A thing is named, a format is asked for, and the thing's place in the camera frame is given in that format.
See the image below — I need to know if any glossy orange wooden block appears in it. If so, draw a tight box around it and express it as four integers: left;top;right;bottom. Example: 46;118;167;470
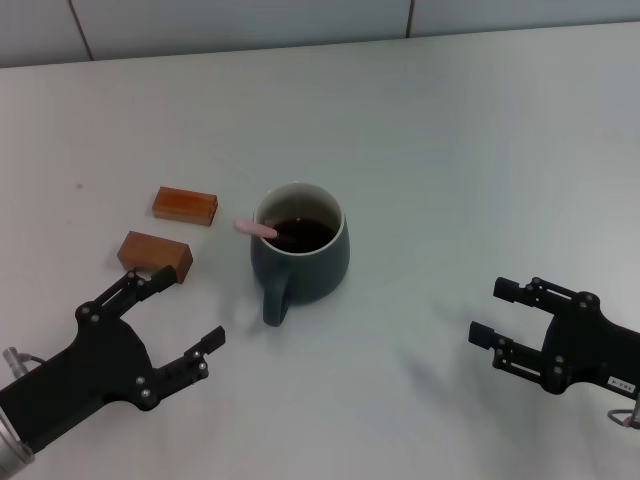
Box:
150;185;220;229

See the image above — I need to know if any left wrist cable plug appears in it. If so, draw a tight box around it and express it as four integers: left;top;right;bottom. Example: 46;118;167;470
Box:
1;346;51;377

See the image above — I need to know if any dark coffee liquid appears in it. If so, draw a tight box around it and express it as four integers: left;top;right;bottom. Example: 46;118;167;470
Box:
272;217;339;254

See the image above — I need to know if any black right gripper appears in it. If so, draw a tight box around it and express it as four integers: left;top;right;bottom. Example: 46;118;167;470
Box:
468;274;640;396

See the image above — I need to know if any right wrist cable plug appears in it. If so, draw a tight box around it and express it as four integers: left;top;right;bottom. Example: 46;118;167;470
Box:
607;392;640;431

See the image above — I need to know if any wrist cable plug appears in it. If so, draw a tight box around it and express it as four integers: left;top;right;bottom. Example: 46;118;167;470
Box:
607;392;640;431
1;346;51;377

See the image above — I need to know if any dark grey ceramic cup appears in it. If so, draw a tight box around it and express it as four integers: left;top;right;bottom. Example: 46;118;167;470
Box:
249;180;351;329

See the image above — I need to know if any brown notched wooden block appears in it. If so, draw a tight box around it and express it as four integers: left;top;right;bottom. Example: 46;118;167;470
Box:
116;230;194;285

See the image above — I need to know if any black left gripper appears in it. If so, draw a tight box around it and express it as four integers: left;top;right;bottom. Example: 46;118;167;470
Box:
0;264;227;454

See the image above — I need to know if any pink handled metal spoon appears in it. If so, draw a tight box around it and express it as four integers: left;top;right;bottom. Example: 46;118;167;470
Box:
233;217;281;241

